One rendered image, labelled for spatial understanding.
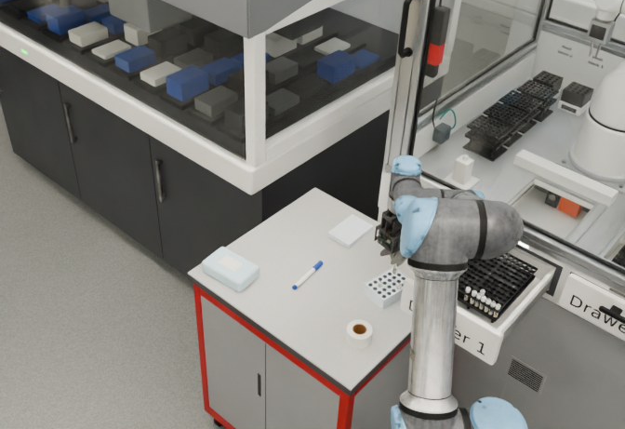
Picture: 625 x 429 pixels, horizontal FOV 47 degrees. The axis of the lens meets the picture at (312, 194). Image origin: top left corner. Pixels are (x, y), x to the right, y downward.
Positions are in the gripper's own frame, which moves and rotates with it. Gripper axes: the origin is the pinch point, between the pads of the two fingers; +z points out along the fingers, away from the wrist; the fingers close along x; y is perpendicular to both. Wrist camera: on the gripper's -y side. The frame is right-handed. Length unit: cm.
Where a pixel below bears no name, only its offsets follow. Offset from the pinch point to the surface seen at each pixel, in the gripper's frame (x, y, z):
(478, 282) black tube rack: 20.6, -10.8, -1.0
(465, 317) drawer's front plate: 30.0, 6.5, -6.2
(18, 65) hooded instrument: -209, 33, 18
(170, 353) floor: -76, 38, 86
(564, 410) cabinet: 48, -31, 44
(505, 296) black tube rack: 30.0, -9.9, -3.9
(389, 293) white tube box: 3.5, 5.7, 7.3
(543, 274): 29.0, -29.2, 0.2
